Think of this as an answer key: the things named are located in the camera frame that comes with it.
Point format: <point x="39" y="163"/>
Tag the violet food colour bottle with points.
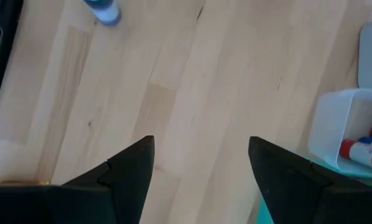
<point x="106" y="11"/>

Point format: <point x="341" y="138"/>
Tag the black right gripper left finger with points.
<point x="80" y="202"/>

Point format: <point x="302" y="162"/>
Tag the translucent green plastic tray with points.
<point x="354" y="171"/>

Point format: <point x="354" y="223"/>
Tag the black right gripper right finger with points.
<point x="313" y="199"/>

